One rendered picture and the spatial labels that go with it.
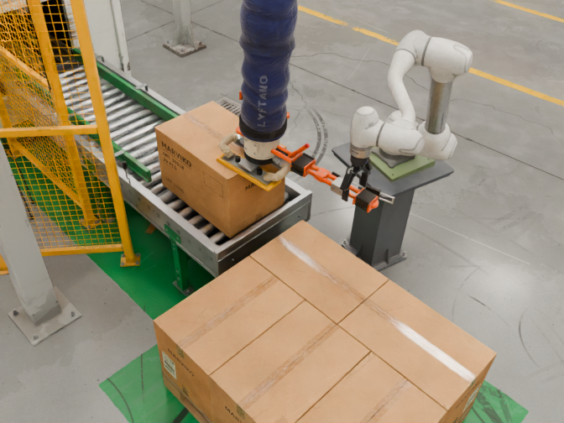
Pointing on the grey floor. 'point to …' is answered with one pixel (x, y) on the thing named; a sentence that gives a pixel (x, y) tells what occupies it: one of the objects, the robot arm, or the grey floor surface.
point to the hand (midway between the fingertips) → (354, 190)
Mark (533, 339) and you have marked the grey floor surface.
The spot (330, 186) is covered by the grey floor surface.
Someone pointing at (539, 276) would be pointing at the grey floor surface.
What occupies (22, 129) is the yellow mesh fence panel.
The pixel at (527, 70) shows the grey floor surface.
